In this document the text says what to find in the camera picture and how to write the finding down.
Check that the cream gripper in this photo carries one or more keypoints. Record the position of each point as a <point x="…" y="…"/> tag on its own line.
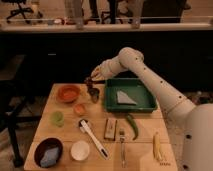
<point x="96" y="74"/>

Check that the dark red grape bunch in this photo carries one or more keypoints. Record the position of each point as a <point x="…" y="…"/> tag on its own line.
<point x="90" y="89"/>

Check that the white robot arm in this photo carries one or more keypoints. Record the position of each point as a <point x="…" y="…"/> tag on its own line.
<point x="197" y="120"/>

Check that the small metal cup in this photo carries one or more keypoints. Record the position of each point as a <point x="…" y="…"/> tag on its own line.
<point x="95" y="96"/>

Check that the small orange cup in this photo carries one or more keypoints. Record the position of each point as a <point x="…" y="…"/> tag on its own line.
<point x="79" y="109"/>

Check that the green plastic cup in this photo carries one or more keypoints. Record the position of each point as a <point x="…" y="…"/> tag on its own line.
<point x="57" y="118"/>

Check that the green plastic tray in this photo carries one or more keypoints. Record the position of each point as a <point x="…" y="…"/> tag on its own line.
<point x="135" y="89"/>

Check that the grey folded cloth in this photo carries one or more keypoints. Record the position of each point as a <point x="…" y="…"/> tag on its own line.
<point x="123" y="98"/>

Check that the orange bowl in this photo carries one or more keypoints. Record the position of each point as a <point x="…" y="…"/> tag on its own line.
<point x="68" y="93"/>

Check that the brown rectangular block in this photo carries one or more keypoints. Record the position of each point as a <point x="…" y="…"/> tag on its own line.
<point x="110" y="129"/>

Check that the green chili pepper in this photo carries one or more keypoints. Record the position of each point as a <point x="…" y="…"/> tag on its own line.
<point x="133" y="125"/>

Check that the metal fork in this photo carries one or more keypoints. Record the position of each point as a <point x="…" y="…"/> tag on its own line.
<point x="122" y="142"/>

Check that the dark maroon bowl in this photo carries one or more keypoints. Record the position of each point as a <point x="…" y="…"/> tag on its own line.
<point x="46" y="144"/>

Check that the yellow corn cob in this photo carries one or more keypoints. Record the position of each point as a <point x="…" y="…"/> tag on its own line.
<point x="157" y="151"/>

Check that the blue cloth in bowl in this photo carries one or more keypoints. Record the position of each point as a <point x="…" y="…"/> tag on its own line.
<point x="50" y="157"/>

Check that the black office chair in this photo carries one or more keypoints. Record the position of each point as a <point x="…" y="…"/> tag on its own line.
<point x="33" y="9"/>

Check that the white handled kitchen tool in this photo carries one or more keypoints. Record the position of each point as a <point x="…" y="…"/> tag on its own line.
<point x="83" y="125"/>

